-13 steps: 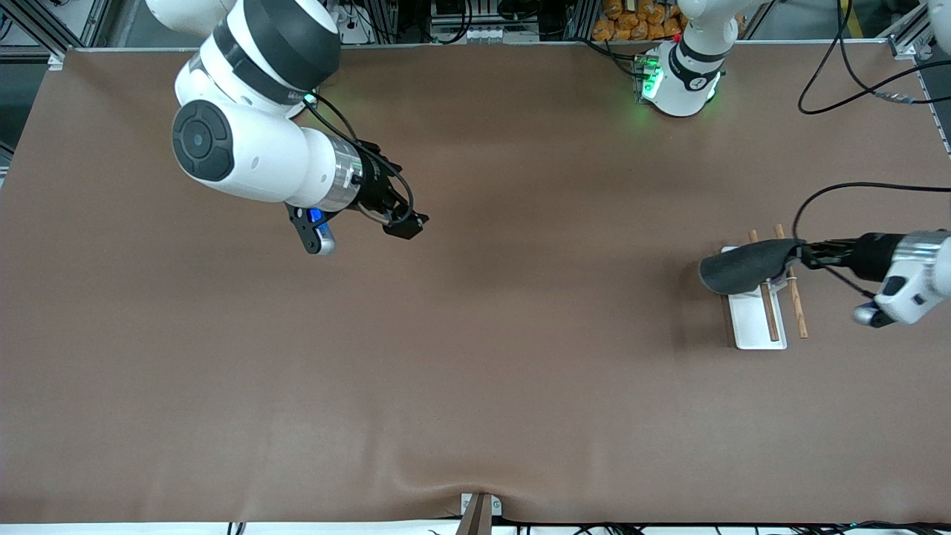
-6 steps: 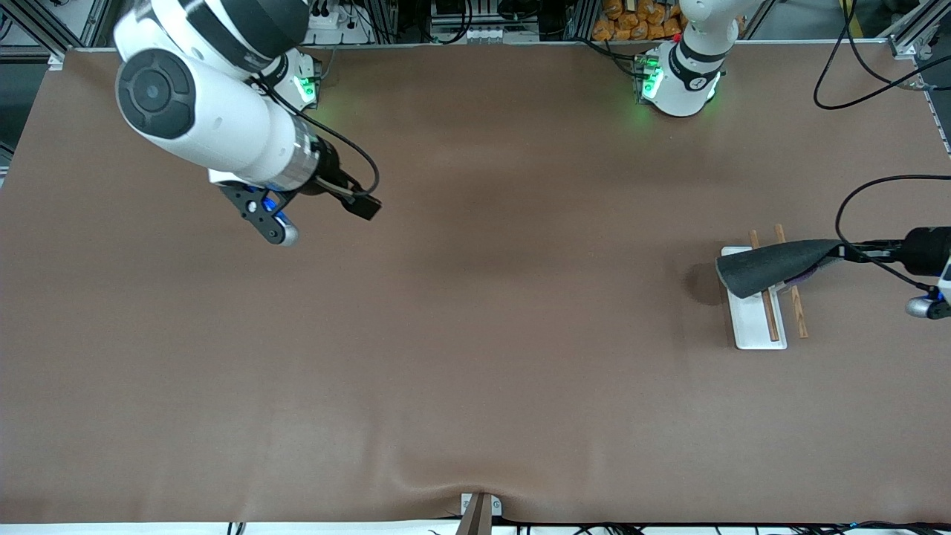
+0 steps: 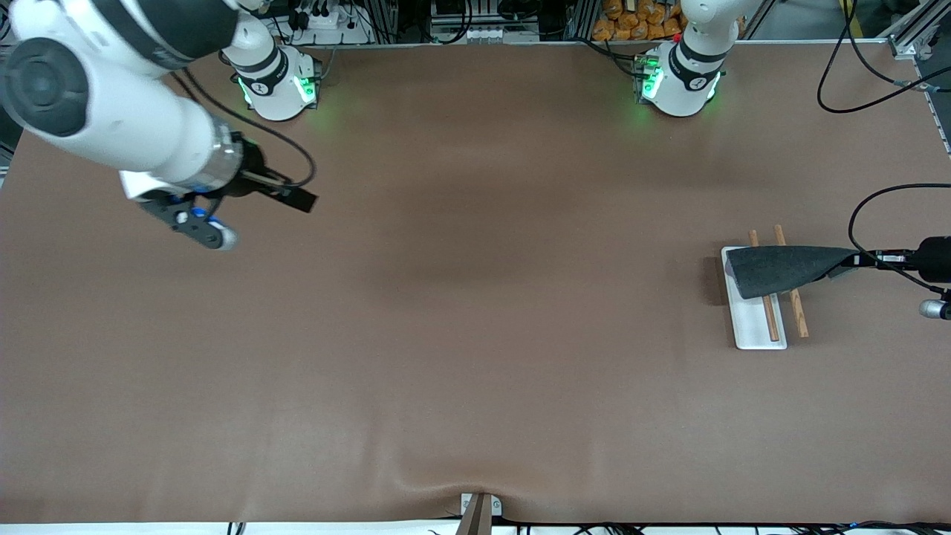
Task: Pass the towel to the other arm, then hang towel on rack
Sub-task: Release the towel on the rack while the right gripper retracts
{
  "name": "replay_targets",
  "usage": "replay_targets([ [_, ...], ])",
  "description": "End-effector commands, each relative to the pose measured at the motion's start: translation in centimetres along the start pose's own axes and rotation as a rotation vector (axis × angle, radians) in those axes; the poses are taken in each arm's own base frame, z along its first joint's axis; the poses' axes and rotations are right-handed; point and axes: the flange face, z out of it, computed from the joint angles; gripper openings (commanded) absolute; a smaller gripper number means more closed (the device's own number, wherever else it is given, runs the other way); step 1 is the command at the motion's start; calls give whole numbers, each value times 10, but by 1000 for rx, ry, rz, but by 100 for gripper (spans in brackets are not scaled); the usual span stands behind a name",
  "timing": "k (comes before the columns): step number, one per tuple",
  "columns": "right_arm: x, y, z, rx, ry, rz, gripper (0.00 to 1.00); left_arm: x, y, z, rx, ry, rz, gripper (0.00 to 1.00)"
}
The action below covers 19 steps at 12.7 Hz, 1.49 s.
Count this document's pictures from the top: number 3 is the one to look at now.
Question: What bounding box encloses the aluminium frame profile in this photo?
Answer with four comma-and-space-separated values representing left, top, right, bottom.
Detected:
566, 0, 604, 42
888, 0, 951, 158

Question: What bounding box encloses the white power strip with plugs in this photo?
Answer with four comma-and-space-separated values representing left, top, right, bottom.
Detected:
286, 0, 372, 45

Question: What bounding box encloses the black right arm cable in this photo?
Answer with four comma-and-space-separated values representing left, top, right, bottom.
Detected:
171, 69, 319, 191

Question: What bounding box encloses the orange snack packet pile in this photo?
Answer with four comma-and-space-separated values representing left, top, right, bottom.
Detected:
592, 0, 688, 42

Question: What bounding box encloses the grey microfibre towel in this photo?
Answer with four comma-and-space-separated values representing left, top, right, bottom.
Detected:
726, 244, 860, 301

